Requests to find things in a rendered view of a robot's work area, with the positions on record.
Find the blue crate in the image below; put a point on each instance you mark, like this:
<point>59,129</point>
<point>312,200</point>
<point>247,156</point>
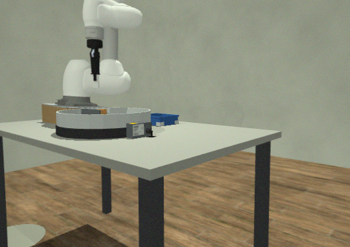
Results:
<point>164,119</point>

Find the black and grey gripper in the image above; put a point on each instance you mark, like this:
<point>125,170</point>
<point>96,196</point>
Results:
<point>94,58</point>

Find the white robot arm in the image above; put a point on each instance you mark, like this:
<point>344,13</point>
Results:
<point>102,19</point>

